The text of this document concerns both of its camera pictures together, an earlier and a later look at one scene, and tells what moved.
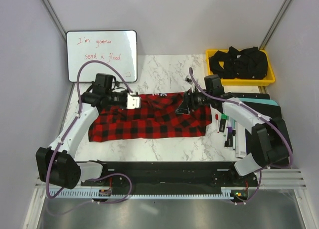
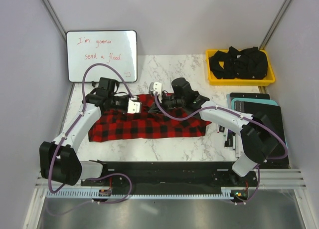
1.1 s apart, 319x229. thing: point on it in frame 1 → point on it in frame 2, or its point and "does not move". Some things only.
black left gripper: x=125 y=94 does not move
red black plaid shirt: x=156 y=117 does not move
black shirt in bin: x=248 y=63 does not move
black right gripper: x=184 y=107 → x=155 y=109
